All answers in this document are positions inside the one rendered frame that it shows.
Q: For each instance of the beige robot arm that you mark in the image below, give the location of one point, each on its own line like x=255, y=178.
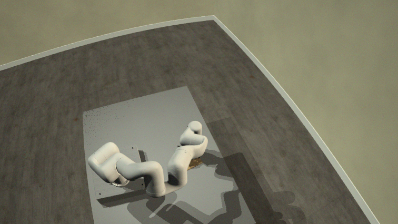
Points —
x=114, y=167

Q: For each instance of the tan mottled mat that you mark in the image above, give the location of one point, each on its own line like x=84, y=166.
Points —
x=194, y=163

